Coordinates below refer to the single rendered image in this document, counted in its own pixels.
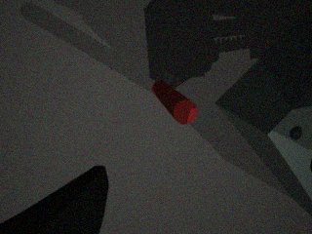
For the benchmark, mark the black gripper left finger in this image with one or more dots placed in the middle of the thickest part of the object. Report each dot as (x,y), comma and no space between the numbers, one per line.
(76,208)

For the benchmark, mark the dark red peg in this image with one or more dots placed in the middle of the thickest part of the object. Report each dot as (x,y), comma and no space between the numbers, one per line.
(182,109)

